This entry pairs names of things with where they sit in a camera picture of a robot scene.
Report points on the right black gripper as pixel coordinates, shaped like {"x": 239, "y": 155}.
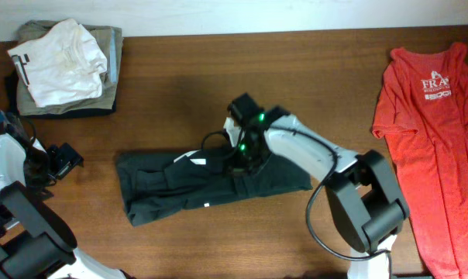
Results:
{"x": 236, "y": 167}

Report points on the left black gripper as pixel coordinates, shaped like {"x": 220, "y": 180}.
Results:
{"x": 67, "y": 158}

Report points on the dark green t-shirt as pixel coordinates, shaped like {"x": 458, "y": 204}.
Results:
{"x": 157, "y": 185}

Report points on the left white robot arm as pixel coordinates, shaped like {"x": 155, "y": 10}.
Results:
{"x": 35, "y": 242}

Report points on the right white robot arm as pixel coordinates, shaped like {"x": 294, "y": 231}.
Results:
{"x": 367, "y": 205}

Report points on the black folded garment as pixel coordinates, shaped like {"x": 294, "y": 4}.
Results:
{"x": 12, "y": 81}

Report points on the khaki folded garment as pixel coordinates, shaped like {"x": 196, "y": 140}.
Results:
{"x": 110, "y": 41}

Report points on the red printed t-shirt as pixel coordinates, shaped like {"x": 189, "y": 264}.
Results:
{"x": 422, "y": 114}

